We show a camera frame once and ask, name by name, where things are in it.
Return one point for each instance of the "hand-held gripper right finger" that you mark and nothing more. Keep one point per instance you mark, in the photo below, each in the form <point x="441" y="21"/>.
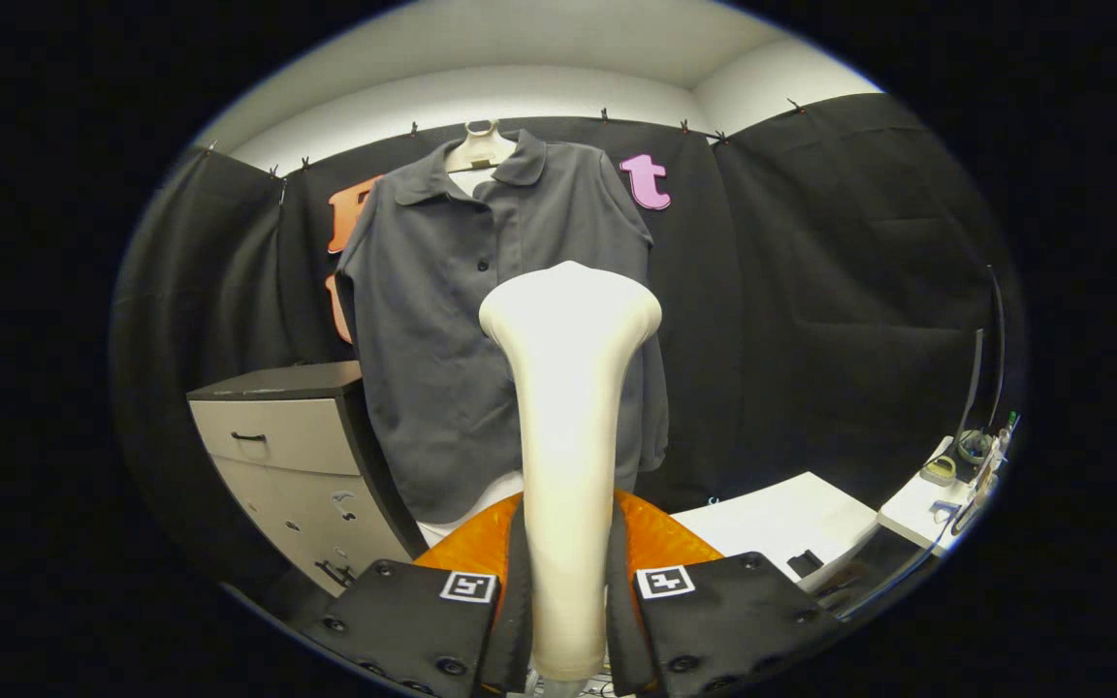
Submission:
<point x="733" y="620"/>

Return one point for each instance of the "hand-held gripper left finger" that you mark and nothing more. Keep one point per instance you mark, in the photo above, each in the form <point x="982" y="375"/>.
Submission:
<point x="413" y="630"/>

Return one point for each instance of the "cream garment steamer head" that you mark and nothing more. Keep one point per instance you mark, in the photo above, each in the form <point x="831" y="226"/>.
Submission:
<point x="568" y="417"/>

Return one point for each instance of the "grey button shirt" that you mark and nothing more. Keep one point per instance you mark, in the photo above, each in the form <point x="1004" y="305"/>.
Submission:
<point x="423" y="339"/>

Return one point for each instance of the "small black block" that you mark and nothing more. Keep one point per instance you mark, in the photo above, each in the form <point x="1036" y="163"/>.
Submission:
<point x="804" y="563"/>

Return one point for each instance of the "white table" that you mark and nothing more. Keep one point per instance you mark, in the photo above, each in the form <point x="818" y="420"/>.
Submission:
<point x="772" y="514"/>

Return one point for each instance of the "white desk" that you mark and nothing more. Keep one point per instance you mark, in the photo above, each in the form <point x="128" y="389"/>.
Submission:
<point x="908" y="509"/>

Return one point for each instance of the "grey drawer cabinet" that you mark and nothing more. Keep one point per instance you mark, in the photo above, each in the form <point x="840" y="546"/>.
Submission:
<point x="277" y="436"/>

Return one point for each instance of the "yellowish tape roll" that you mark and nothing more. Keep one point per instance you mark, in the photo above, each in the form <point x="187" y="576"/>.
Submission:
<point x="938" y="471"/>

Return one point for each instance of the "black monitor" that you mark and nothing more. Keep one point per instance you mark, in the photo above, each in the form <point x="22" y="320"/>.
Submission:
<point x="999" y="349"/>

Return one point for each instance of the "row of black cloth clips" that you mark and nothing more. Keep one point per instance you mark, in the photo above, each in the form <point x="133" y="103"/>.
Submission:
<point x="414" y="128"/>

